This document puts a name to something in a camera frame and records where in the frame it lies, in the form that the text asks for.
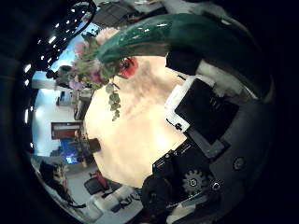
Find person in patterned clothes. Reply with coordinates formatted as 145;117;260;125
38;160;73;203

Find red-brown wall board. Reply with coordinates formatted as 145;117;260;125
50;121;84;141

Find black office chair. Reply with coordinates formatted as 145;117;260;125
83;170;110;196

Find dark brown box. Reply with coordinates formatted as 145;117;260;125
87;137;103;153

